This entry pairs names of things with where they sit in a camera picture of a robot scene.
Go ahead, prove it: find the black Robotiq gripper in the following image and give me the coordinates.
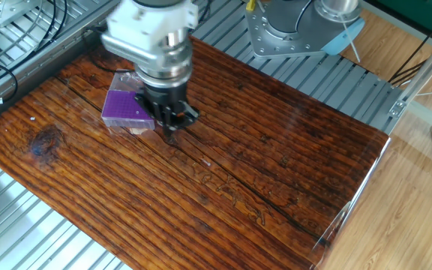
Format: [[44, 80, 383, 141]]
[[135, 82, 201, 137]]

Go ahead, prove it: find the purple pipette tip box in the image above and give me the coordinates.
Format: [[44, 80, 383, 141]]
[[100, 70, 157, 131]]

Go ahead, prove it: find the wood grain table board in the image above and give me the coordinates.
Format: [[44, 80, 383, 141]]
[[0, 35, 390, 270]]

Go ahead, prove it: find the silver perforated metal plate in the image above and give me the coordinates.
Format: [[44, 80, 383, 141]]
[[0, 0, 44, 29]]

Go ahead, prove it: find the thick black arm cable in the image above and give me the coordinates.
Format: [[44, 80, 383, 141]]
[[196, 0, 213, 26]]

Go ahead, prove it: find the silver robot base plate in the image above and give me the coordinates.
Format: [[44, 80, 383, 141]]
[[244, 0, 352, 60]]

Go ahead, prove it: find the aluminium edge rail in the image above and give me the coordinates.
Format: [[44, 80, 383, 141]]
[[0, 0, 127, 131]]

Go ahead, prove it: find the aluminium frame post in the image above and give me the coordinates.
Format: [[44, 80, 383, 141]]
[[387, 25, 432, 119]]

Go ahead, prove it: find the black floor cable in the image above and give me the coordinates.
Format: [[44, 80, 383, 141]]
[[387, 7, 432, 86]]

